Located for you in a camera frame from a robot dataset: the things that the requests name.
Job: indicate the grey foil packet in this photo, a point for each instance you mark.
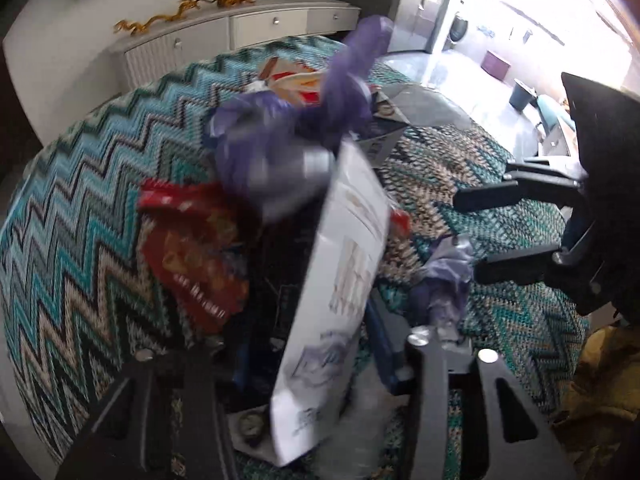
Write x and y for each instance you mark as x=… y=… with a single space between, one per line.
x=415 y=105

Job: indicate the yellow red snack packet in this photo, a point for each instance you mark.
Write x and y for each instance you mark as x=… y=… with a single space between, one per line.
x=295 y=85

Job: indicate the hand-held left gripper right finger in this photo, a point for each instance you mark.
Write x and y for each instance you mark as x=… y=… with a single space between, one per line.
x=382 y=342

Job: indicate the teal zigzag rug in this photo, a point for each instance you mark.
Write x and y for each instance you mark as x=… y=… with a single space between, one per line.
x=100 y=210

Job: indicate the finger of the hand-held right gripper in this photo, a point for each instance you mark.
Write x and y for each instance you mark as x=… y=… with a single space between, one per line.
x=485 y=197
x=515 y=262

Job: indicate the white printed carton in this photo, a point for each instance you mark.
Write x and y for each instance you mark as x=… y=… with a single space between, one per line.
x=330 y=285

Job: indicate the clear plastic wrapper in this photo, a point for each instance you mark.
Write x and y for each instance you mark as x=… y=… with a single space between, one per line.
x=360 y=435

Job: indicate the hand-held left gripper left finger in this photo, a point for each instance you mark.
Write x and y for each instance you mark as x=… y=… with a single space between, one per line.
x=210 y=375

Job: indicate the teal chair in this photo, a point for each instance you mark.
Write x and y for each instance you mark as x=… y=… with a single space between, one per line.
x=552 y=115

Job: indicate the purple box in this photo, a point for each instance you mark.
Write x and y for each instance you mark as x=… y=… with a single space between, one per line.
x=496 y=65

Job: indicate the gold dragon figurine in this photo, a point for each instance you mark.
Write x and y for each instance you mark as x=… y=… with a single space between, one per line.
x=150 y=22

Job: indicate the purple plastic bag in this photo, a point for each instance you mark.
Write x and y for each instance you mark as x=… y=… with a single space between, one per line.
x=280 y=125

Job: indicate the dark bin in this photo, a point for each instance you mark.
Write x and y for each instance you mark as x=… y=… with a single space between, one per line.
x=522 y=96

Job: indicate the crumpled lilac wrapper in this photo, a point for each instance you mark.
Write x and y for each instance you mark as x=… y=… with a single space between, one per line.
x=447 y=270

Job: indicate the small red wrapper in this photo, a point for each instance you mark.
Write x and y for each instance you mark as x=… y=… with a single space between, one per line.
x=401 y=222

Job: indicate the dark packet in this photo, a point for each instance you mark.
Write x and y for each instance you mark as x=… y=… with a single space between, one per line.
x=275 y=285

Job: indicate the white television cabinet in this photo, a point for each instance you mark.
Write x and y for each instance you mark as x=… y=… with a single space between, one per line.
x=265 y=22

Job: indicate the yellow cloth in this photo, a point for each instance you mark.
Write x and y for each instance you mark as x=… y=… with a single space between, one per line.
x=605 y=385

